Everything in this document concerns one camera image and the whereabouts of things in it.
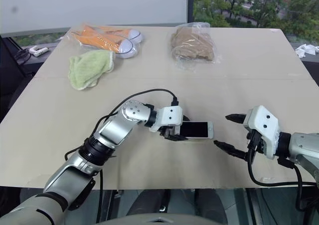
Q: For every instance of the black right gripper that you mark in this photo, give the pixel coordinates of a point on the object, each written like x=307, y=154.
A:
x=256, y=142

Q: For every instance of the black window frame post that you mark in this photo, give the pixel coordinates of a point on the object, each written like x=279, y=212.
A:
x=190, y=3

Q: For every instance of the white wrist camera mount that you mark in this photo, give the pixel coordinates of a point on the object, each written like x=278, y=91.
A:
x=264, y=125
x=172, y=116

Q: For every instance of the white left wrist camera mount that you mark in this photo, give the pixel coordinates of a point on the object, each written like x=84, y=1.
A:
x=172, y=116

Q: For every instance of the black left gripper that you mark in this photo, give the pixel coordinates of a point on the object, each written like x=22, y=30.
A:
x=167, y=131

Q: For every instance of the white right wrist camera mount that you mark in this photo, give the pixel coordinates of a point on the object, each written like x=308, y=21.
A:
x=264, y=125

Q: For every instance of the orange canvas sneaker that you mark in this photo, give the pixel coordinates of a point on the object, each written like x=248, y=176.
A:
x=117, y=31
x=109, y=43

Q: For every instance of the brown folded garment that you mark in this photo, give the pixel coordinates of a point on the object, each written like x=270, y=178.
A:
x=193, y=44

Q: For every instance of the white crumpled tissue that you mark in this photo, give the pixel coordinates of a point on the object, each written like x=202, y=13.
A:
x=306, y=50

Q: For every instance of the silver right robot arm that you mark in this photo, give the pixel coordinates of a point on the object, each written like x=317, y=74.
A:
x=304, y=145

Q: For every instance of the grey robot torso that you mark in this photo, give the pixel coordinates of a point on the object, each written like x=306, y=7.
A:
x=159, y=220

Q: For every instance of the white roller blind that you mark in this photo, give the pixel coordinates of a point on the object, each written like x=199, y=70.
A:
x=94, y=5

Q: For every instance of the white remote on sill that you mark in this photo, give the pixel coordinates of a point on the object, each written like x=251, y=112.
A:
x=38, y=51

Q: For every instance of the green terry towel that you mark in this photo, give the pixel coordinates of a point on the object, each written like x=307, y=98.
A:
x=88, y=67

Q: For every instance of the white smartphone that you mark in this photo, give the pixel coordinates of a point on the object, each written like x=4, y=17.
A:
x=197, y=129

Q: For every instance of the clear plastic sneaker bag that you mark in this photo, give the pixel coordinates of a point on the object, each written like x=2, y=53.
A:
x=74, y=39

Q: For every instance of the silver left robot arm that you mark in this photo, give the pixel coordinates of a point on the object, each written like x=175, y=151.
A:
x=112, y=132

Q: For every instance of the clear plastic garment bag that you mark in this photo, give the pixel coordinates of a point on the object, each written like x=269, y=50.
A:
x=197, y=65

